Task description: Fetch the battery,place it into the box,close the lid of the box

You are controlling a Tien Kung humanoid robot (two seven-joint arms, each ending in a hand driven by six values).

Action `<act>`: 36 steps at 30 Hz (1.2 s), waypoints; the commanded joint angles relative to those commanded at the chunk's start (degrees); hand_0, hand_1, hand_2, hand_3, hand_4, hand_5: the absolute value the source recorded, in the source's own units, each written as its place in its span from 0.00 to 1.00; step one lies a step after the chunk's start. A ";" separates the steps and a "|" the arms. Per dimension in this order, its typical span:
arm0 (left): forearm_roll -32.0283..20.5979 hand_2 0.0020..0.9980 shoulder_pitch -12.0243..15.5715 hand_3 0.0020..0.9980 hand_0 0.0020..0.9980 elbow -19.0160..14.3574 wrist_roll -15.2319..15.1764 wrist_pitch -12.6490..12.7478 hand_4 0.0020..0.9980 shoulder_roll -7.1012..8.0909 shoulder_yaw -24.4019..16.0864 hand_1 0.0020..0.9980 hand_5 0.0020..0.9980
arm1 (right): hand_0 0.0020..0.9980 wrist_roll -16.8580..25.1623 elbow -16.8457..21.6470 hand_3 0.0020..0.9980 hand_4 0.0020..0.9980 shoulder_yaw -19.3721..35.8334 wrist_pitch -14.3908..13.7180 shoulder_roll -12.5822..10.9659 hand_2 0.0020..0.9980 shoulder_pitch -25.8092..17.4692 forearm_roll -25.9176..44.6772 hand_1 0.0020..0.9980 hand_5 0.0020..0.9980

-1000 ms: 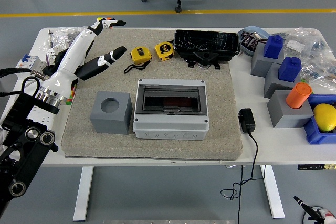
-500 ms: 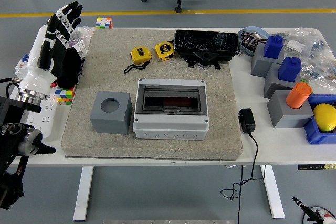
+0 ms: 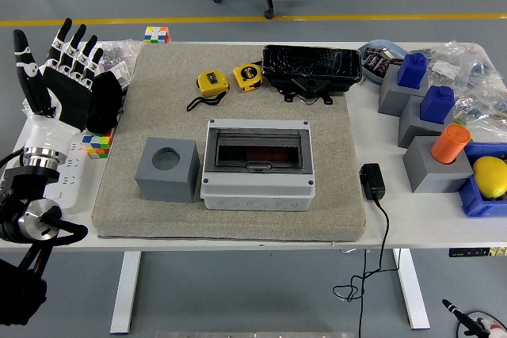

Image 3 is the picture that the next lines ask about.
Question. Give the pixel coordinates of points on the white table leg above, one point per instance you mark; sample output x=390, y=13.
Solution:
x=412, y=290
x=126, y=294

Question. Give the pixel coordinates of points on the white power strip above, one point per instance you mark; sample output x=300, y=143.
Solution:
x=73, y=179

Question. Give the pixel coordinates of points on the black power adapter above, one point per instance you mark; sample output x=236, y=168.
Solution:
x=372, y=181

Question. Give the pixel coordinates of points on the orange cylinder battery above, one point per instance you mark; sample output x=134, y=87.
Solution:
x=267, y=154
x=449, y=146

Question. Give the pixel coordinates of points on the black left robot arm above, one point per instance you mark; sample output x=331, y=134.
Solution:
x=16, y=294

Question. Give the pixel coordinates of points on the grey plastic block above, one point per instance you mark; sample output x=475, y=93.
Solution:
x=392, y=98
x=412, y=128

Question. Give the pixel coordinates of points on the light blue bowl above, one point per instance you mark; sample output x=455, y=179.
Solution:
x=382, y=42

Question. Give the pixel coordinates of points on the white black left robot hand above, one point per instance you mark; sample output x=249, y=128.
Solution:
x=67, y=96

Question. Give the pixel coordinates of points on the dark snack packets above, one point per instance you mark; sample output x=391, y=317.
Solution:
x=376, y=61

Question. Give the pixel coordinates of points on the colourful puzzle cube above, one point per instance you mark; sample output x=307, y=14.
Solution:
x=99, y=142
x=156, y=34

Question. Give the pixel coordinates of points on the smoky transparent box lid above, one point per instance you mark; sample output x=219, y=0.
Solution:
x=237, y=144

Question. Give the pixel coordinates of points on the clear bags of small parts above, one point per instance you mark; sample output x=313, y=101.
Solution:
x=475, y=77
x=119, y=51

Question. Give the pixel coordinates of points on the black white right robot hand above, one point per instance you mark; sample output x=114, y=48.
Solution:
x=455, y=311

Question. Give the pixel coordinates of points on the black plastic tray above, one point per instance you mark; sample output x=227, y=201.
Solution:
x=309, y=63

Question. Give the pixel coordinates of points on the blue bottle-shaped block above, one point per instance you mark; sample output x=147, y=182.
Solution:
x=412, y=71
x=435, y=106

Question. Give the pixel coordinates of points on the grey plastic junction box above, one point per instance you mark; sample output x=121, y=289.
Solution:
x=257, y=191

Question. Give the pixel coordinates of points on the blue plastic bin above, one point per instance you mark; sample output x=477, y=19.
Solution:
x=481, y=207

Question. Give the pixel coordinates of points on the black table control panel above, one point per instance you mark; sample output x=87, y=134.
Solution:
x=467, y=252

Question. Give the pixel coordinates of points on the yellow lemon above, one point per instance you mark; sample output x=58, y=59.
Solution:
x=491, y=177

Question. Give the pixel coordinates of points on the black cloth pouch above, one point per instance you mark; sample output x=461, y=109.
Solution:
x=107, y=104

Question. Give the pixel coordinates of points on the grey block with round hole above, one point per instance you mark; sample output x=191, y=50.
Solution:
x=166, y=183
x=431, y=177

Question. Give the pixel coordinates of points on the grey-brown table mat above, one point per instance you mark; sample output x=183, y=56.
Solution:
x=158, y=77

